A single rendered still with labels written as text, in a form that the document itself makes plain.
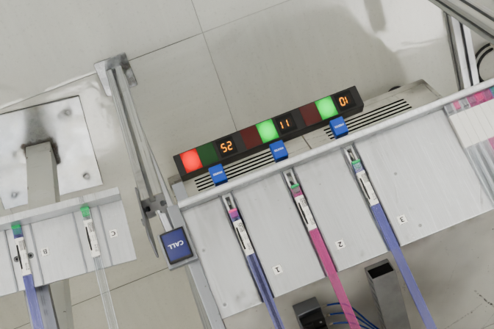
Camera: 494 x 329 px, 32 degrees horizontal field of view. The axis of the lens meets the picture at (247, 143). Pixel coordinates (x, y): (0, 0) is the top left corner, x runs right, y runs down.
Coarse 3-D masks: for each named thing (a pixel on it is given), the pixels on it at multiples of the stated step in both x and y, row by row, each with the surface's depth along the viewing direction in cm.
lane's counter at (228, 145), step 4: (220, 140) 148; (224, 140) 148; (228, 140) 148; (232, 140) 148; (216, 144) 148; (220, 144) 148; (224, 144) 148; (228, 144) 148; (232, 144) 148; (220, 148) 147; (224, 148) 147; (228, 148) 147; (232, 148) 147; (236, 148) 147; (220, 152) 147; (224, 152) 147; (228, 152) 147; (232, 152) 147; (236, 152) 147; (224, 156) 147
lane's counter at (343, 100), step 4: (344, 92) 150; (348, 92) 150; (336, 96) 149; (340, 96) 149; (344, 96) 149; (348, 96) 149; (352, 96) 149; (336, 100) 149; (340, 100) 149; (344, 100) 149; (348, 100) 149; (352, 100) 149; (340, 104) 149; (344, 104) 149; (348, 104) 149; (352, 104) 149; (356, 104) 149; (340, 108) 149; (344, 108) 149; (348, 108) 149
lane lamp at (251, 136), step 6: (252, 126) 148; (240, 132) 148; (246, 132) 148; (252, 132) 148; (246, 138) 148; (252, 138) 148; (258, 138) 148; (246, 144) 147; (252, 144) 147; (258, 144) 147
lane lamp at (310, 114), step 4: (308, 104) 149; (312, 104) 149; (300, 108) 149; (304, 108) 149; (308, 108) 149; (312, 108) 149; (316, 108) 149; (304, 112) 149; (308, 112) 149; (312, 112) 149; (316, 112) 149; (304, 116) 149; (308, 116) 148; (312, 116) 148; (316, 116) 148; (320, 116) 148; (304, 120) 148; (308, 120) 148; (312, 120) 148; (316, 120) 148; (320, 120) 148; (308, 124) 148
